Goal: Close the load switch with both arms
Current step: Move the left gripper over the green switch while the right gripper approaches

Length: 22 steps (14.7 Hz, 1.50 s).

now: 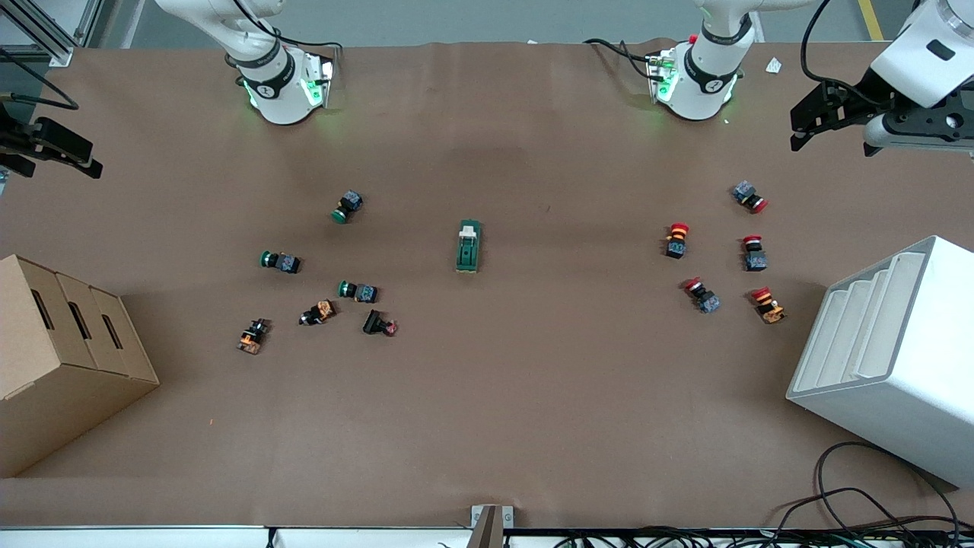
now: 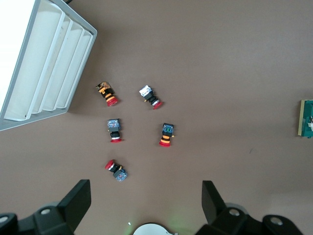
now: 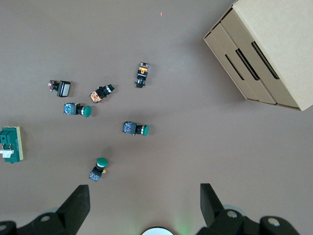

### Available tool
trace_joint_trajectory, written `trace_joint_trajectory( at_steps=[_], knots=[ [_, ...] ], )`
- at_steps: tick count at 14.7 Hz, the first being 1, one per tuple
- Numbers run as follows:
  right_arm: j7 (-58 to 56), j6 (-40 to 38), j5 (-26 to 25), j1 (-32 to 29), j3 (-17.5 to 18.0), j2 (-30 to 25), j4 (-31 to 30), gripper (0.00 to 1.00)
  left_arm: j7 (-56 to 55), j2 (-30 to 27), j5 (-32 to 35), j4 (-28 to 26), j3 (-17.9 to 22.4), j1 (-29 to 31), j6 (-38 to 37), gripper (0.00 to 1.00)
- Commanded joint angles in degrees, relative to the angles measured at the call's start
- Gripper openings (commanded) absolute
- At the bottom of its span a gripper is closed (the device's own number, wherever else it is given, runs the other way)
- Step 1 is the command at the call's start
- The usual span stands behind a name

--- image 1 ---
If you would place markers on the small white paper scrap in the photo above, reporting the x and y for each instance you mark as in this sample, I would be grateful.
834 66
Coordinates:
774 65

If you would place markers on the red mushroom button grey block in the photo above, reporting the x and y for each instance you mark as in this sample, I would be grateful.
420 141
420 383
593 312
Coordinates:
755 257
748 195
705 298

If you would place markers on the red mushroom button orange block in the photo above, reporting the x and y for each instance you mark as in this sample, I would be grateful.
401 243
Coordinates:
768 307

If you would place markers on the aluminium frame profile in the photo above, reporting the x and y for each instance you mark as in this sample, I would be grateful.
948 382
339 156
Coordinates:
46 38

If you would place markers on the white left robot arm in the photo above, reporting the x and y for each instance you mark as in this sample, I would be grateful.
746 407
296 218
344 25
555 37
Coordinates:
704 76

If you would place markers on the white table edge strip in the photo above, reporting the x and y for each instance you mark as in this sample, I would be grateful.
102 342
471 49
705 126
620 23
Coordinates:
152 537

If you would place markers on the green push button switch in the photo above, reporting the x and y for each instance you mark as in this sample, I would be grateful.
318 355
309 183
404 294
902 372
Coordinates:
283 262
348 205
361 292

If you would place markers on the orange black selector switch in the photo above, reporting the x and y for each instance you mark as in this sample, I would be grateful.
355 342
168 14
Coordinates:
319 312
253 339

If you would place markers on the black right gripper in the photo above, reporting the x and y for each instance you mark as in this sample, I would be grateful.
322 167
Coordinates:
21 141

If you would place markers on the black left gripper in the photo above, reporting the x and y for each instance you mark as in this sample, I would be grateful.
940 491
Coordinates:
851 103

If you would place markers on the white stepped rack box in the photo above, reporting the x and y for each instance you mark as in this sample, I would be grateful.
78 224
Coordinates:
898 365

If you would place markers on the black switch with red lens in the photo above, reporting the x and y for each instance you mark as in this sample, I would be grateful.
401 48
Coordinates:
376 323

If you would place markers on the grey metal camera bracket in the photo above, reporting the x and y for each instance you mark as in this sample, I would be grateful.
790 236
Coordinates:
491 525

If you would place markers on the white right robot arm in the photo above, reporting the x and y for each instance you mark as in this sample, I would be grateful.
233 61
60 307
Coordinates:
278 91

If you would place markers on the brown cardboard box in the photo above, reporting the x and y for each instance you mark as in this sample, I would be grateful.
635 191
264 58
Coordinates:
53 380

